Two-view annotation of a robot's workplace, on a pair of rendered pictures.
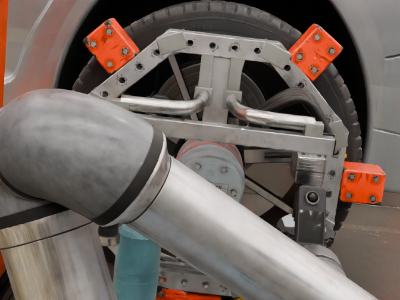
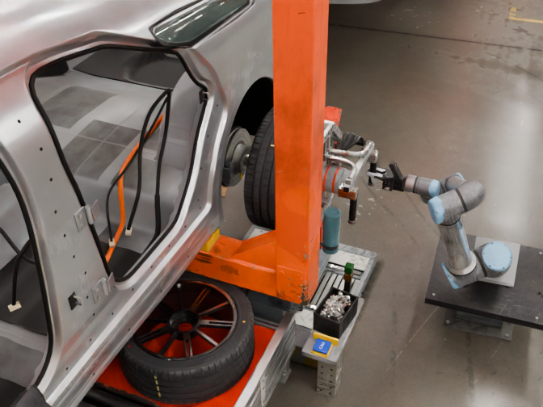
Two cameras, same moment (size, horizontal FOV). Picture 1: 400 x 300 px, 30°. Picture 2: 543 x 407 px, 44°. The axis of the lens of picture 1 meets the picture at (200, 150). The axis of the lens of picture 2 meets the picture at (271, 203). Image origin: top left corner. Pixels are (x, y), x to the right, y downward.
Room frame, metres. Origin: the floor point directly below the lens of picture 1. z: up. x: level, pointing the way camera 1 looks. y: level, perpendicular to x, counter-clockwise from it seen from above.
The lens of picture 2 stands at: (0.57, 2.68, 2.88)
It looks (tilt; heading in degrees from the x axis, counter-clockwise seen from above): 38 degrees down; 294
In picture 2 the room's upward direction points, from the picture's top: 1 degrees counter-clockwise
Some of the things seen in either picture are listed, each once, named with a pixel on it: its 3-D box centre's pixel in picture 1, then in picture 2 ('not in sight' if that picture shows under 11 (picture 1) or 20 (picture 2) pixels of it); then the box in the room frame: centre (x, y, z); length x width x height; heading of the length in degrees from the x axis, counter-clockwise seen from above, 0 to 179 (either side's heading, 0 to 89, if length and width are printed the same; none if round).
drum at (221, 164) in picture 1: (208, 175); (333, 179); (1.43, -0.02, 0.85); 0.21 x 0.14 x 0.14; 0
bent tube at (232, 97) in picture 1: (272, 94); (350, 141); (1.38, -0.12, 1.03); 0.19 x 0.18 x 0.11; 0
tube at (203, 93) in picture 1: (166, 83); (338, 161); (1.38, 0.08, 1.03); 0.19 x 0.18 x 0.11; 0
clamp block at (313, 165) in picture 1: (307, 164); (368, 155); (1.30, -0.19, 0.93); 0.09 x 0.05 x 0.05; 0
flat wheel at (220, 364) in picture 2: not in sight; (186, 333); (1.86, 0.84, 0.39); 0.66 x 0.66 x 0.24
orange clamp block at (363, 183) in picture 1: (359, 183); not in sight; (1.51, -0.34, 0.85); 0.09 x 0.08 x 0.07; 90
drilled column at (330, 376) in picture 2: not in sight; (330, 361); (1.20, 0.59, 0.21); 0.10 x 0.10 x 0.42; 0
